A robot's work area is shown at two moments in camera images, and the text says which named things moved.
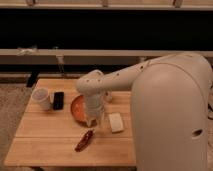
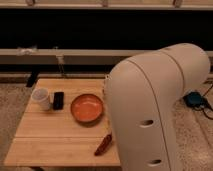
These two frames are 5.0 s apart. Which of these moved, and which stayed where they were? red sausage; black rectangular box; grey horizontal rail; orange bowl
Moved: red sausage
Stayed: grey horizontal rail; black rectangular box; orange bowl
